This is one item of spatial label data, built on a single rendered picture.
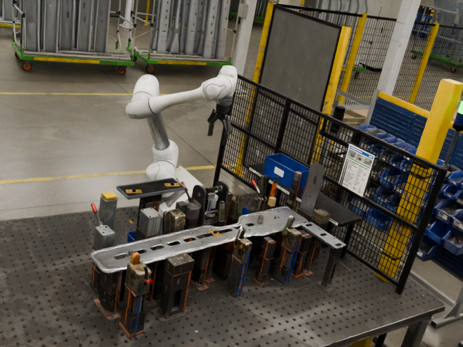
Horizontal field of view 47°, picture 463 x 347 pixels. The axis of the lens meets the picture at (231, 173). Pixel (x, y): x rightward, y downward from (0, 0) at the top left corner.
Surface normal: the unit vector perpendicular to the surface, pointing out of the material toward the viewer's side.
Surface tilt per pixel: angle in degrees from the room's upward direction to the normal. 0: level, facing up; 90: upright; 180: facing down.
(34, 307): 0
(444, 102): 90
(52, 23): 86
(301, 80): 91
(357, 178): 90
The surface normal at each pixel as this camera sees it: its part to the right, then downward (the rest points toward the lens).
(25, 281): 0.18, -0.90
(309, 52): -0.84, 0.06
